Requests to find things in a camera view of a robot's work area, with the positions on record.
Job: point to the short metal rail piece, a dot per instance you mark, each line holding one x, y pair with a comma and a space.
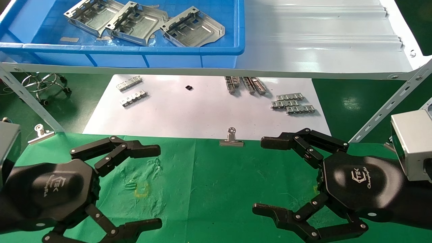
232, 84
254, 85

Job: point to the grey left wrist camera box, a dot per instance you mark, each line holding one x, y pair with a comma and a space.
8, 141

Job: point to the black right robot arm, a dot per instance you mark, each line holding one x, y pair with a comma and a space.
418, 202

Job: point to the green cloth mat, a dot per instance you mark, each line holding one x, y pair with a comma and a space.
209, 189

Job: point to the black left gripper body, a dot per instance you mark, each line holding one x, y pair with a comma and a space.
50, 189

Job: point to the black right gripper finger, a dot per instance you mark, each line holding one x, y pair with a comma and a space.
280, 216
276, 141

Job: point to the chrome stool base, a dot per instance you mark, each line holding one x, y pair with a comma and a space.
44, 82

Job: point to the perforated metal shelf strut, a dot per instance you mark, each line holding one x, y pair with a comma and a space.
30, 99
388, 104

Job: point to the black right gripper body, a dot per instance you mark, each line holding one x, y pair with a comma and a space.
357, 185

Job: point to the grey metal clip strip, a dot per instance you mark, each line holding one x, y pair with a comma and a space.
289, 97
284, 104
300, 109

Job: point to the blue plastic bin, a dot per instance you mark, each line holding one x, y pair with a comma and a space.
37, 23

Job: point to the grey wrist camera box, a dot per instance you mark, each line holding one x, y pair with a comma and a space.
411, 141
8, 141

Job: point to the tiny black part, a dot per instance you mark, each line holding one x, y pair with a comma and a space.
189, 87

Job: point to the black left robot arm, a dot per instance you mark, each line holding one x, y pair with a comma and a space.
2, 209

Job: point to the grey tape strip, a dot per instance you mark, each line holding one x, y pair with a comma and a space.
103, 37
69, 39

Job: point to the white corrugated shelf panel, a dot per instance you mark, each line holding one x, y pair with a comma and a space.
320, 50

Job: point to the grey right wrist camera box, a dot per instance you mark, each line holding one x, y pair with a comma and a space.
411, 141

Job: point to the white paper sheet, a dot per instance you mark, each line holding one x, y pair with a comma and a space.
189, 111

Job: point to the small notched metal strip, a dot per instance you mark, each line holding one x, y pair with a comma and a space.
129, 83
134, 98

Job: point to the stamped metal bracket plate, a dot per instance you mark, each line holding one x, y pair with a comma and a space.
141, 28
98, 18
195, 32

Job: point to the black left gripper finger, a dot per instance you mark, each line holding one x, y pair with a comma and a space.
135, 229
141, 150

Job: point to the silver binder clip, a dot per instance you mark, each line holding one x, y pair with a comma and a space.
40, 135
231, 141

